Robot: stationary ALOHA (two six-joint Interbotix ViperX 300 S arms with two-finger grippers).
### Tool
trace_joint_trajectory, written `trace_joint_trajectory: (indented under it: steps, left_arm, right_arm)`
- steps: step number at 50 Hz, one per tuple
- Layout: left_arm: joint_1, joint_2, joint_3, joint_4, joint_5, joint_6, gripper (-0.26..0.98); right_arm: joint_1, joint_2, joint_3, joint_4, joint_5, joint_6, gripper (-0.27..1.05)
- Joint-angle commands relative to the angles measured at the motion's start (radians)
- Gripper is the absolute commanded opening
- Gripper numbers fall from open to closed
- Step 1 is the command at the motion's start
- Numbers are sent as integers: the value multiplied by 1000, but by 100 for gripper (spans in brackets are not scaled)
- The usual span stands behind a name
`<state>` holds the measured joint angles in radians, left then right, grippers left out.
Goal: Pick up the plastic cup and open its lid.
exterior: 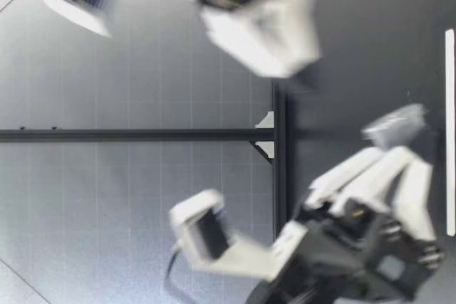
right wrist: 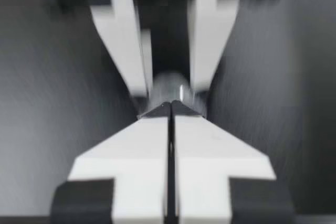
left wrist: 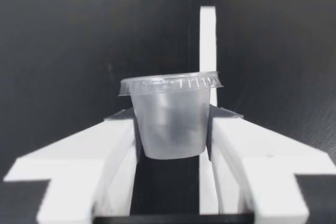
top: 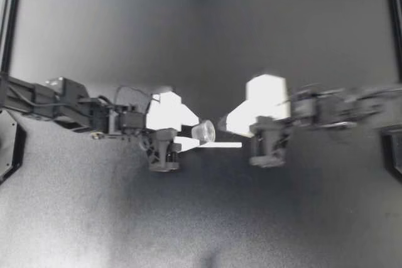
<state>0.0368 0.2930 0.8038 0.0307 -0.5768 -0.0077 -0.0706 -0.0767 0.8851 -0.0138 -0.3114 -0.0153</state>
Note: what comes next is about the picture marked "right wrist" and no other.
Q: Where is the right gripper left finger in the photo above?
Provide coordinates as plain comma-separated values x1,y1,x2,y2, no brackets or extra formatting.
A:
52,102,171,224

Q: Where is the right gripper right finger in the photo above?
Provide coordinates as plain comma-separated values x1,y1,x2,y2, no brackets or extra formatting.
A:
170,100,292,224

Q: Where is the small clear plastic cup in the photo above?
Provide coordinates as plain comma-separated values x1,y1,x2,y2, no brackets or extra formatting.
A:
149,71,204,117

